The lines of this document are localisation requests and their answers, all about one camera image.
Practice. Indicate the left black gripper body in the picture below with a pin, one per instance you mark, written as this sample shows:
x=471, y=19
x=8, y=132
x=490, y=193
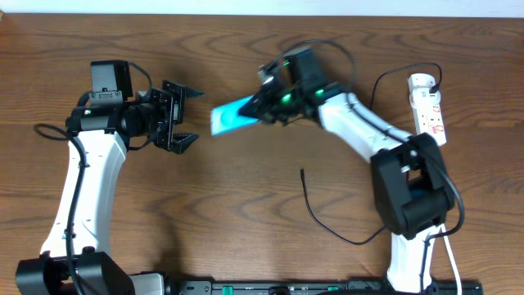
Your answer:
x=170, y=115

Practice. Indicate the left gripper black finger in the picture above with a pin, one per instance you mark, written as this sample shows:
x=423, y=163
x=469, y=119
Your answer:
x=180, y=142
x=187, y=92

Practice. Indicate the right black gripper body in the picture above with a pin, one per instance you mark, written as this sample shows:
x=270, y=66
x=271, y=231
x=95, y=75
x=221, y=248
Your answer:
x=285, y=101

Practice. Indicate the blue screen Galaxy smartphone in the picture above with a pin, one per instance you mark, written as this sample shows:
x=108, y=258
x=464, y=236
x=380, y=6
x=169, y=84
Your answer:
x=226, y=118

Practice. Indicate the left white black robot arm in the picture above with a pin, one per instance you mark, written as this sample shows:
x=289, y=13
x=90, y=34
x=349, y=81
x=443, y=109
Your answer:
x=76, y=256

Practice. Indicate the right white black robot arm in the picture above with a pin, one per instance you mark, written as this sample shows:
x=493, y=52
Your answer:
x=411, y=187

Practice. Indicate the white USB charger plug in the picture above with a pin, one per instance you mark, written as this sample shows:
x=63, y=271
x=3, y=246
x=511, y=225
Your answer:
x=423, y=91

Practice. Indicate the white power strip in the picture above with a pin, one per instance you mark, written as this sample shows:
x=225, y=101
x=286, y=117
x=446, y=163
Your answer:
x=429, y=120

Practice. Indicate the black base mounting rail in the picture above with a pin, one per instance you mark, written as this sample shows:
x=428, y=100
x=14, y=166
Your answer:
x=363, y=286

